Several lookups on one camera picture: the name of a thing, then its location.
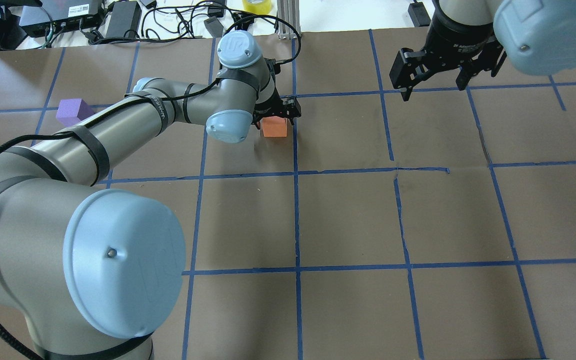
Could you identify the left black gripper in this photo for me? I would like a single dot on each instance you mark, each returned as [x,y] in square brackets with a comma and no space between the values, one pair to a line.
[271,105]

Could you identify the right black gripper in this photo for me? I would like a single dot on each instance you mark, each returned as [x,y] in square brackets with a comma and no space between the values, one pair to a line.
[454,41]

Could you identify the orange foam block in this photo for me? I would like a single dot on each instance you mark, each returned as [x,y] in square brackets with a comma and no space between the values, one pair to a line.
[274,127]

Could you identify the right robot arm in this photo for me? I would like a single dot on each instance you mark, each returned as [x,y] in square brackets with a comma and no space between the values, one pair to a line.
[537,36]

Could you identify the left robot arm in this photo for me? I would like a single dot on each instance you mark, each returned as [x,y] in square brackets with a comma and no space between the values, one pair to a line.
[297,247]

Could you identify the yellow tape roll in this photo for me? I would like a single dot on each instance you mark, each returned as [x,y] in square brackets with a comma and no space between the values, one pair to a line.
[257,7]

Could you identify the black power adapter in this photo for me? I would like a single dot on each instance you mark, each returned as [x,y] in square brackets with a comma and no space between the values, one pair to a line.
[124,19]

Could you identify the purple foam block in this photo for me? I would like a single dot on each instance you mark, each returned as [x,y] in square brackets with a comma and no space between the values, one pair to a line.
[72,111]

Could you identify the aluminium frame post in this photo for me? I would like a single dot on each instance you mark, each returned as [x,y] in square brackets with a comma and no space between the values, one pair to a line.
[289,12]

